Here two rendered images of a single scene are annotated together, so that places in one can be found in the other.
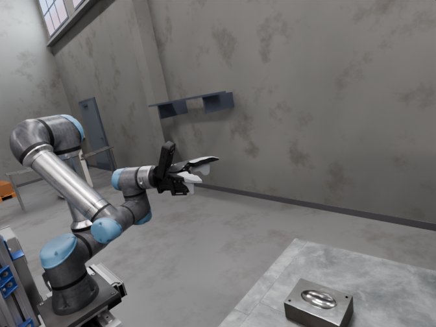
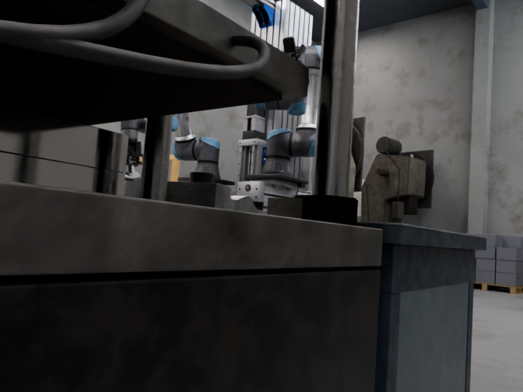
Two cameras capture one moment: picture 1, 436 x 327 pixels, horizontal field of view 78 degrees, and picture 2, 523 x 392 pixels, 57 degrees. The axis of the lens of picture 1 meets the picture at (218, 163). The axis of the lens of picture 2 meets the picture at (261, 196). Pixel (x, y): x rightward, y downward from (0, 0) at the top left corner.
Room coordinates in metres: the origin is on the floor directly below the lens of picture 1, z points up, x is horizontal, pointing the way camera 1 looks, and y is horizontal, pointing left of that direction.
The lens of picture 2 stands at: (0.51, -1.68, 0.76)
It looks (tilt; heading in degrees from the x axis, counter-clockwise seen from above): 5 degrees up; 83
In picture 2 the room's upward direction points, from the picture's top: 4 degrees clockwise
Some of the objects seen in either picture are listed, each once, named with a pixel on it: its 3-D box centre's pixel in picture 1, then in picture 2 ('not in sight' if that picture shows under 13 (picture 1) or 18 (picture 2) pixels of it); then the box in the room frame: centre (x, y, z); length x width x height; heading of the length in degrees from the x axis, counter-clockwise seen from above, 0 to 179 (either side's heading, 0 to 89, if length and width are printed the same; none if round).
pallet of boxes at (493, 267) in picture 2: not in sight; (490, 262); (6.16, 7.23, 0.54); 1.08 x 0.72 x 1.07; 132
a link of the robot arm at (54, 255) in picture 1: (63, 257); (280, 143); (0.85, 0.59, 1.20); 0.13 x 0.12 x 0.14; 158
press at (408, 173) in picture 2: not in sight; (400, 208); (4.71, 8.32, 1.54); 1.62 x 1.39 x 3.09; 132
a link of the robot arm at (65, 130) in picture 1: (74, 188); (309, 101); (0.96, 0.54, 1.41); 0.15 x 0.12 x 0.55; 158
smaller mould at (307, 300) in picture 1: (318, 306); (307, 212); (0.81, -0.27, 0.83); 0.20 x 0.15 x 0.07; 47
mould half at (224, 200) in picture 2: not in sight; (211, 204); (0.53, 0.08, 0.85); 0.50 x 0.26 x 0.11; 64
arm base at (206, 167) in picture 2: not in sight; (207, 170); (0.51, 0.96, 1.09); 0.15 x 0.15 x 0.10
